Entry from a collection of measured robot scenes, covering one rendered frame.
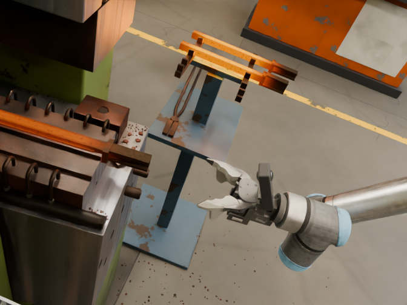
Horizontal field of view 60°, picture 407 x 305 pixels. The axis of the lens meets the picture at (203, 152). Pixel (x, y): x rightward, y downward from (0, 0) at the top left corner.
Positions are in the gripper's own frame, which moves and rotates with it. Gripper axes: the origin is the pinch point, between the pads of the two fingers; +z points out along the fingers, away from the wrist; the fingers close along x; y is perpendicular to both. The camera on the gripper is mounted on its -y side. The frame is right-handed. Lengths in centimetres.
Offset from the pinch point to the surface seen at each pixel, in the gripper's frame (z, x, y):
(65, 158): 29.5, -5.2, 1.1
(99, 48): 22.7, -10.9, -30.2
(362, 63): -160, 320, 79
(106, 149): 22.0, -1.5, -1.3
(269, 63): -16, 65, -2
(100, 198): 20.4, -7.1, 8.6
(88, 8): 22.7, -16.0, -37.9
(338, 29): -119, 326, 56
